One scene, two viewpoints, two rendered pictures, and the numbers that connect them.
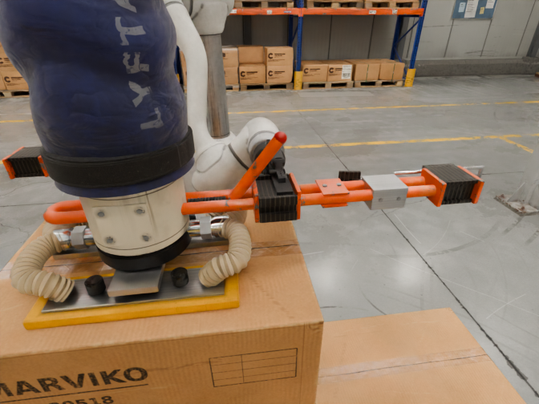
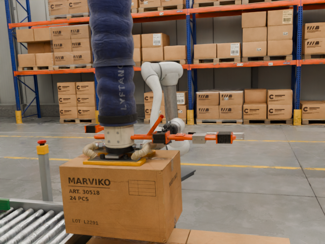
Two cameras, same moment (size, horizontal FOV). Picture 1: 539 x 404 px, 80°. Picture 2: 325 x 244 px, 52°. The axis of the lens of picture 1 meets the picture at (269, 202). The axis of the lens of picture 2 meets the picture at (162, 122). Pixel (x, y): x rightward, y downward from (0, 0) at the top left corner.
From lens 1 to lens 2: 1.34 m
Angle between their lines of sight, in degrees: 30
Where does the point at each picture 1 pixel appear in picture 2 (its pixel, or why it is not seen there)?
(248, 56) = (252, 97)
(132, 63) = (121, 94)
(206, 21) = (168, 80)
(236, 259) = (141, 151)
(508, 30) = not seen: outside the picture
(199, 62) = (157, 96)
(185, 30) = (155, 84)
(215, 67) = (171, 99)
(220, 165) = not seen: hidden behind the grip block
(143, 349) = (110, 171)
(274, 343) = (147, 177)
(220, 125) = not seen: hidden behind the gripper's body
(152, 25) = (126, 86)
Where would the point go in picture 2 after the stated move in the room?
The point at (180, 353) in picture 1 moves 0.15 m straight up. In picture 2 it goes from (120, 175) to (118, 148)
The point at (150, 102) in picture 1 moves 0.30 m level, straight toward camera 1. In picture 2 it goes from (124, 103) to (113, 111)
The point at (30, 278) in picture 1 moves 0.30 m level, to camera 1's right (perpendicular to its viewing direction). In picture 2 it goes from (87, 149) to (135, 153)
